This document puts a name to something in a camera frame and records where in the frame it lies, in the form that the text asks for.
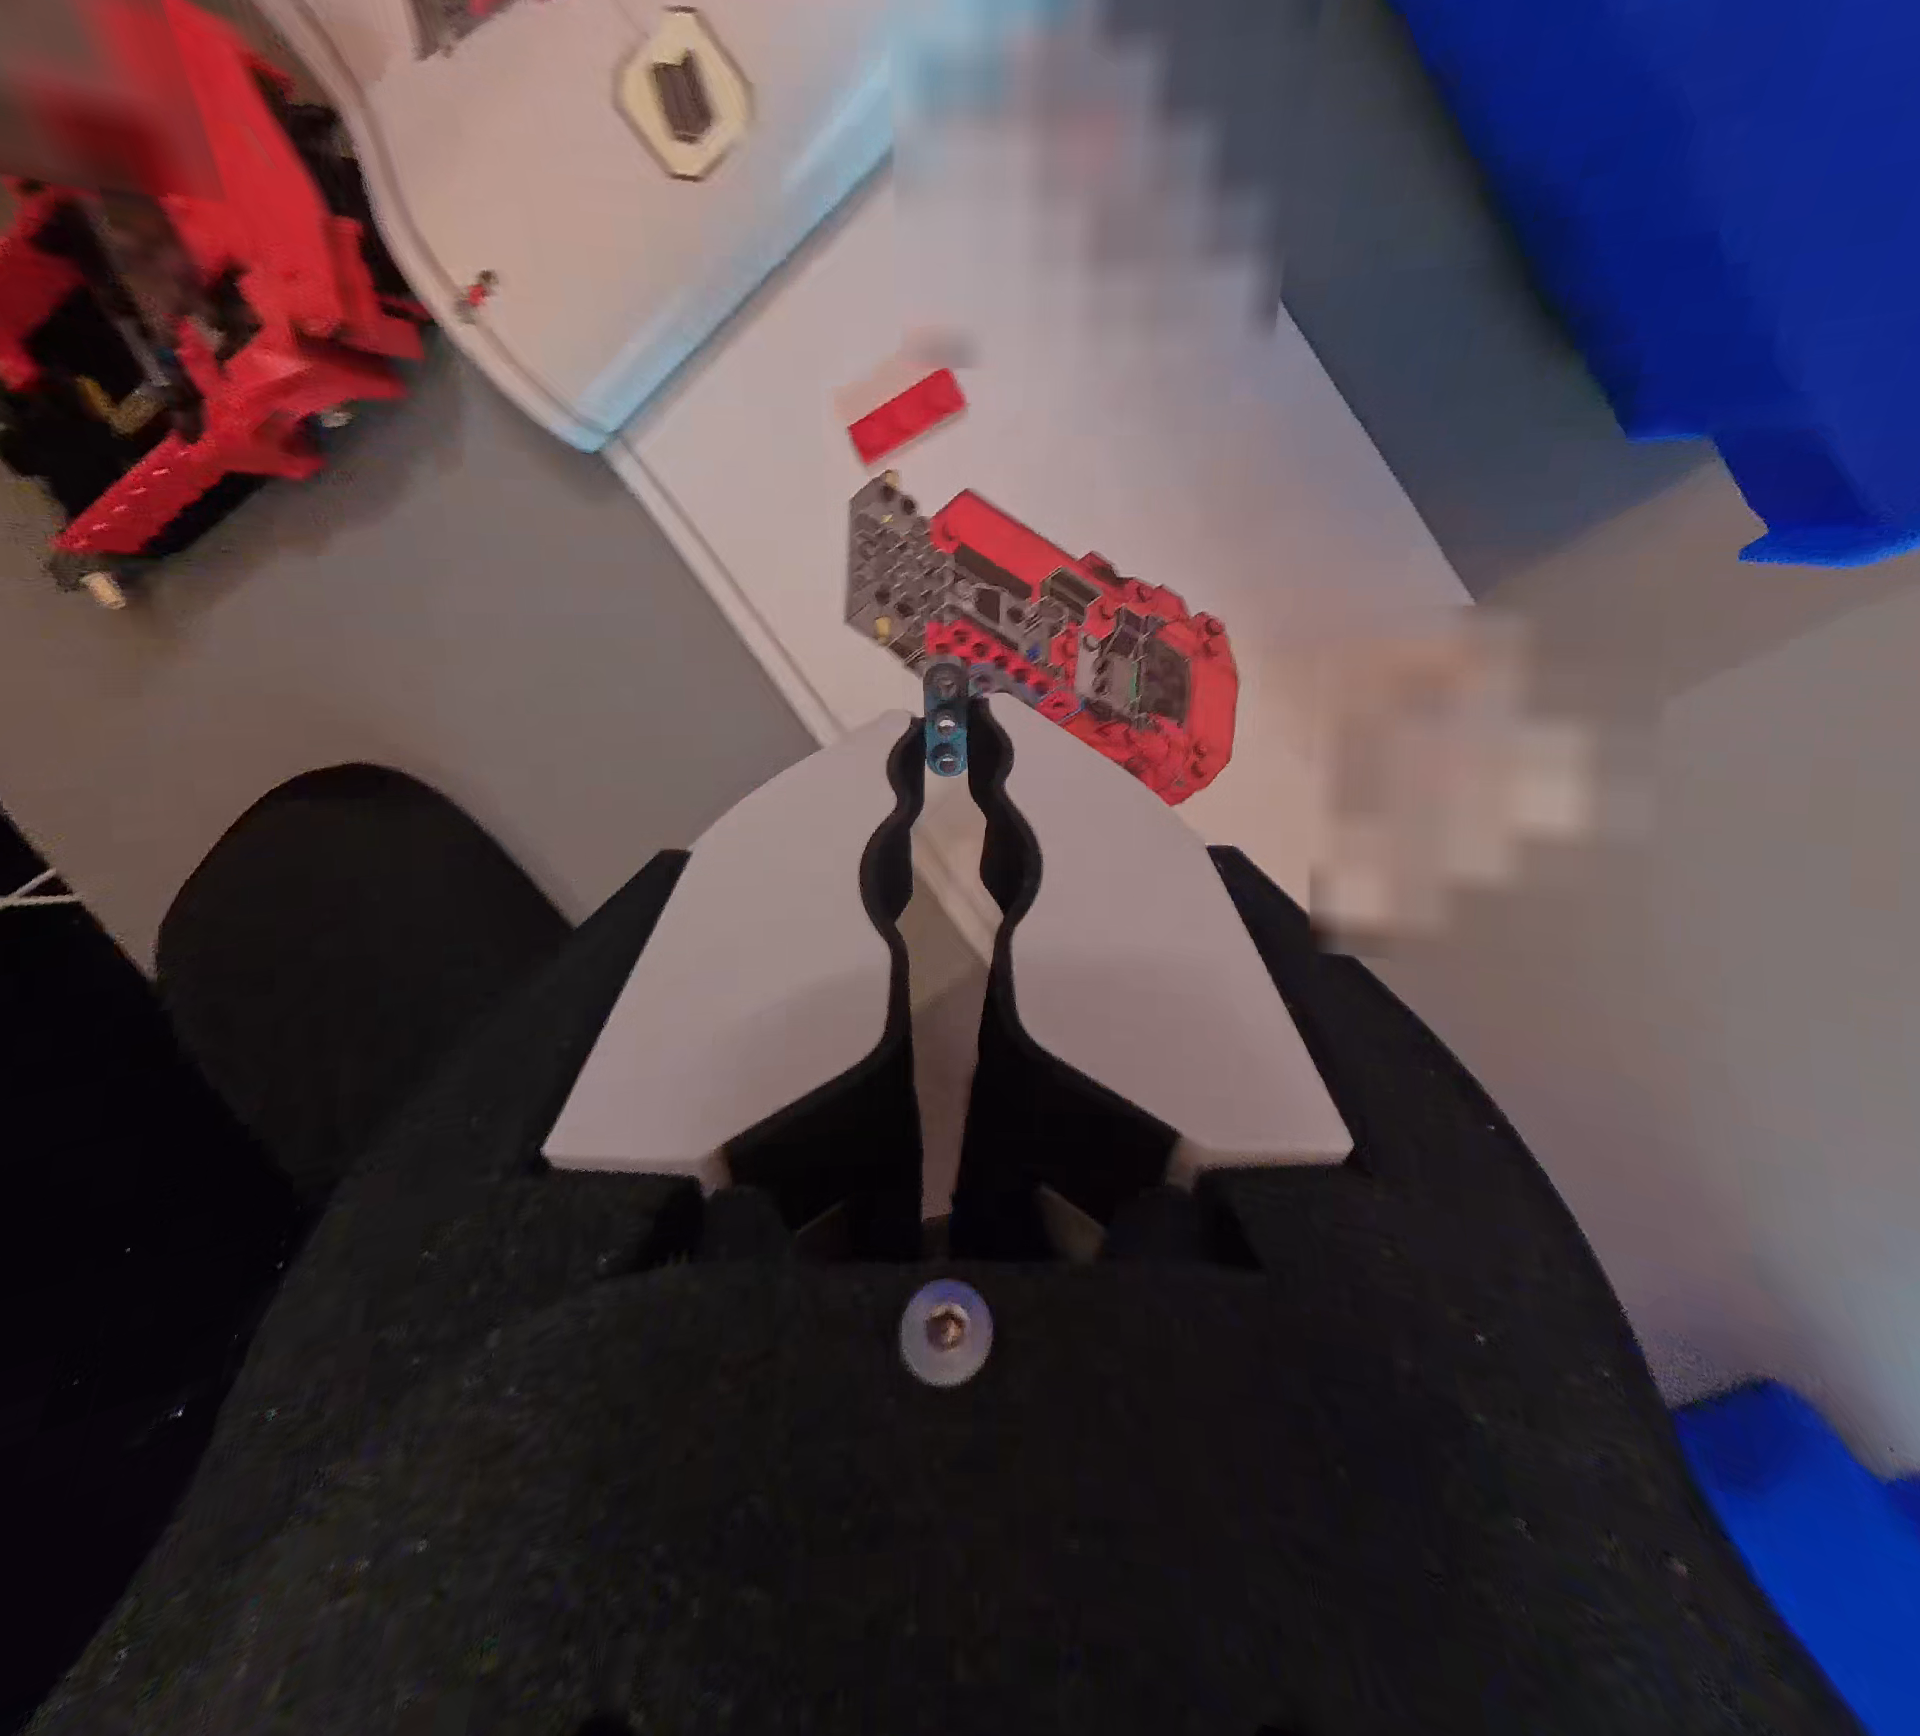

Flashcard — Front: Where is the white instruction booklet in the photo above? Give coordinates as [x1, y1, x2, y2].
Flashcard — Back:
[104, 0, 1481, 1018]

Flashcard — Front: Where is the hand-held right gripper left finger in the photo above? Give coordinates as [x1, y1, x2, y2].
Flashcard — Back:
[544, 709, 922, 1257]

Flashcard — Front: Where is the black textured cushion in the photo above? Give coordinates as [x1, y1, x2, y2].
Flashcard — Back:
[156, 761, 575, 1205]

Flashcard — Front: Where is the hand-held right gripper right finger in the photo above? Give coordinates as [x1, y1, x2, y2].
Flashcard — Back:
[957, 702, 1354, 1257]

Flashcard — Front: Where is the red toy brick car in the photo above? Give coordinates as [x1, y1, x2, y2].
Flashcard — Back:
[0, 0, 438, 608]

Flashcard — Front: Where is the blue plastic bin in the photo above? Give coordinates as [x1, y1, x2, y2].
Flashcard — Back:
[1329, 0, 1920, 570]
[1670, 1376, 1920, 1736]

